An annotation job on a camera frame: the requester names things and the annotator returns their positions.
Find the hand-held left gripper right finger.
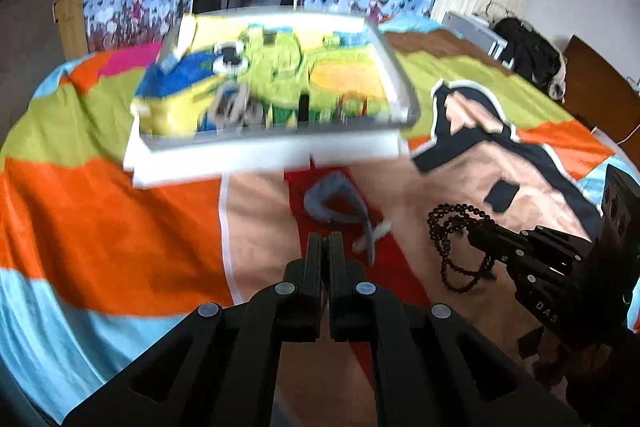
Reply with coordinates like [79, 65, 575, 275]
[327, 231, 584, 427]

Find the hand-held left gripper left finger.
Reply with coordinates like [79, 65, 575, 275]
[62, 231, 331, 427]

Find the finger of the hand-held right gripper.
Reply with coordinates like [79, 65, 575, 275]
[477, 243, 568, 325]
[466, 219, 598, 265]

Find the dark bead necklace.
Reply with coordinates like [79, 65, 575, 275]
[427, 202, 499, 294]

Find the blue-grey smartwatch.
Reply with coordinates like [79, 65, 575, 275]
[303, 174, 394, 266]

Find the grey tray with cartoon lining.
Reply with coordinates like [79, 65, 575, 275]
[130, 5, 420, 152]

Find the wooden headboard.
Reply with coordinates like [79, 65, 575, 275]
[562, 34, 640, 148]

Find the black clothing pile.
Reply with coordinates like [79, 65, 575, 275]
[492, 17, 567, 98]

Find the colourful patchwork blanket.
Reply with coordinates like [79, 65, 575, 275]
[0, 14, 640, 427]

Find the white appliance box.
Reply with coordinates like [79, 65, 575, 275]
[442, 10, 507, 58]

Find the wooden cabinet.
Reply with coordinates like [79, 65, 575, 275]
[52, 0, 92, 61]

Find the white cable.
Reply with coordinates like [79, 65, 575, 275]
[589, 121, 640, 146]

